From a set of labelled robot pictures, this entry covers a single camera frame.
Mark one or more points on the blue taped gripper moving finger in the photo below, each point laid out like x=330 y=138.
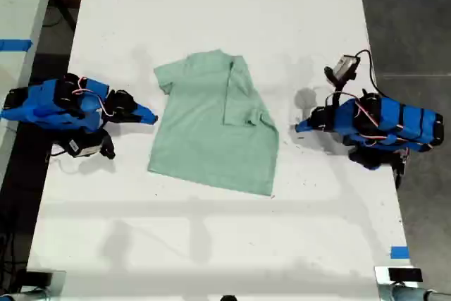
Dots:
x=310 y=128
x=137 y=118

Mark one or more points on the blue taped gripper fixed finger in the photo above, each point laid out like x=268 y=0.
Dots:
x=144 y=110
x=307 y=120

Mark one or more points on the pale green T-shirt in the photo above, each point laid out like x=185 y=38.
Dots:
x=211 y=139

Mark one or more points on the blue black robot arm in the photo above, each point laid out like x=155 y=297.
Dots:
x=46 y=103
x=398 y=123

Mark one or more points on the long blue tape strip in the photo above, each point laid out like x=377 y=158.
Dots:
x=14 y=45

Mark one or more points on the white side table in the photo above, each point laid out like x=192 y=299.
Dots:
x=17 y=1

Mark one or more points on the short blue tape strip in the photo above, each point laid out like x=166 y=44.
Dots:
x=400 y=252

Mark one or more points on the small black box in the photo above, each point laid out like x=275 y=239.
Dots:
x=405 y=274
x=39 y=277

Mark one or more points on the small black round object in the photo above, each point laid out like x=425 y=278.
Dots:
x=229 y=298

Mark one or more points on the black camera stalk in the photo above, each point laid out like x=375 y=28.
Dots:
x=334 y=80
x=107 y=144

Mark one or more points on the grey gripper camera box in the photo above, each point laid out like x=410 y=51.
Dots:
x=346 y=67

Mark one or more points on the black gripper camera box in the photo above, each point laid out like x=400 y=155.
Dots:
x=82 y=146

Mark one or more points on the silver metal bracket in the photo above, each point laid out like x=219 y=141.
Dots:
x=58 y=285
x=382 y=287

